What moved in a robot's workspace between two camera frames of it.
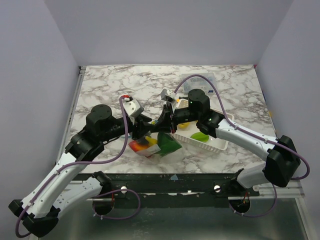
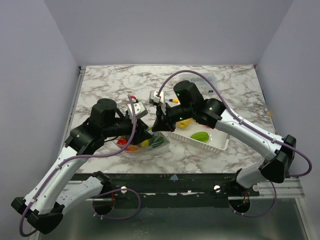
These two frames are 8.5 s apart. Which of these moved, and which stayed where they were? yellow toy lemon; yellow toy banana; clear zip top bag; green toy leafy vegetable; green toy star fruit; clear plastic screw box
Moved: green toy leafy vegetable; clear zip top bag; yellow toy banana
Stayed: green toy star fruit; yellow toy lemon; clear plastic screw box
